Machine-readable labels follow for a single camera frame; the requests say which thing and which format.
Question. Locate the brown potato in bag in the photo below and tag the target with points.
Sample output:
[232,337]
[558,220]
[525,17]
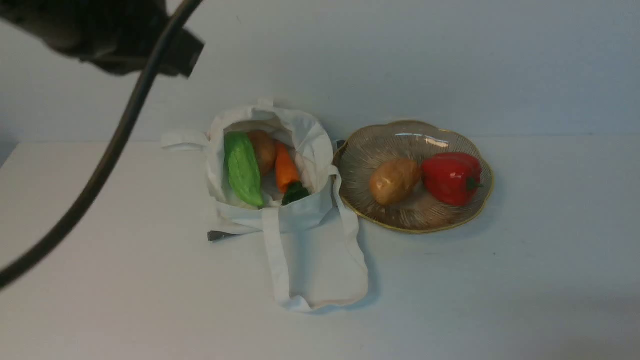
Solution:
[264,150]

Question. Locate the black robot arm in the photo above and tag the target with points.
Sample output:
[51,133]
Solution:
[116,36]

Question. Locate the brown potato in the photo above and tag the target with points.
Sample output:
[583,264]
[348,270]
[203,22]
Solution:
[264,150]
[394,180]

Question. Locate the gold rimmed glass plate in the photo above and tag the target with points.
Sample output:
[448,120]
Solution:
[362,153]

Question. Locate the red bell pepper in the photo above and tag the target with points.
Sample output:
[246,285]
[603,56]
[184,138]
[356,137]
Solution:
[453,178]

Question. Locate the white cloth tote bag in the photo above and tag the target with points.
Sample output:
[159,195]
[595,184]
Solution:
[311,245]

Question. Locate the orange carrot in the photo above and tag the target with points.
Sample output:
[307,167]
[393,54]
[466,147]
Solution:
[287,178]

